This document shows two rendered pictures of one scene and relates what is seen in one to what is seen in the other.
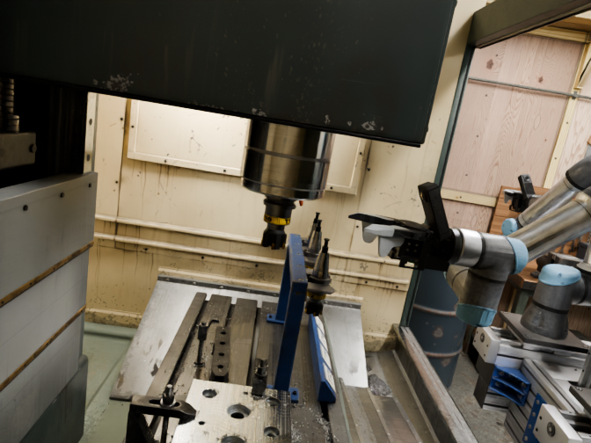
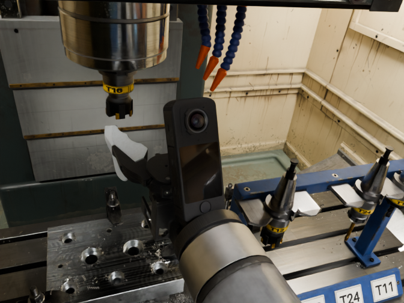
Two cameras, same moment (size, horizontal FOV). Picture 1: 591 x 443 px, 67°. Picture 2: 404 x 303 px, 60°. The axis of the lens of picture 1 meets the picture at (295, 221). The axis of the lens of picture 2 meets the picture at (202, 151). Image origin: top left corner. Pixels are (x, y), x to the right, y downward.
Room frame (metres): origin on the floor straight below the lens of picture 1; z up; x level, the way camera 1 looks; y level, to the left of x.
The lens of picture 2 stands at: (0.78, -0.52, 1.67)
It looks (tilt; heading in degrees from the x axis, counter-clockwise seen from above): 34 degrees down; 71
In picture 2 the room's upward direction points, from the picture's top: 7 degrees clockwise
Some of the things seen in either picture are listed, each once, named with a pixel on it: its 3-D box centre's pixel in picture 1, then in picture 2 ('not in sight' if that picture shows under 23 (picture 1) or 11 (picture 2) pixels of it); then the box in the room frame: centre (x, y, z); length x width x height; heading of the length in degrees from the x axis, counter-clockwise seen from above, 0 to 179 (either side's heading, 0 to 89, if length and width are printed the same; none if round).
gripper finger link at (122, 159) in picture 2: (406, 232); (143, 165); (0.82, -0.21, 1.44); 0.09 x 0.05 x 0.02; 125
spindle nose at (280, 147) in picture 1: (287, 158); (115, 14); (0.81, 0.03, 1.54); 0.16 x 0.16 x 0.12
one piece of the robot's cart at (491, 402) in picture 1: (528, 398); not in sight; (1.47, -0.95, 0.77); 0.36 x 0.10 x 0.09; 88
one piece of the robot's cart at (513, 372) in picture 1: (509, 385); not in sight; (1.38, -0.81, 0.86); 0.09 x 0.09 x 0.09; 88
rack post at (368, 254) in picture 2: (287, 282); (380, 216); (1.48, -0.01, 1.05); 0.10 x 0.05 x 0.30; 94
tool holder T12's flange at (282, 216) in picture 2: (318, 280); (280, 207); (1.10, -0.09, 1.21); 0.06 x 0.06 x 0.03
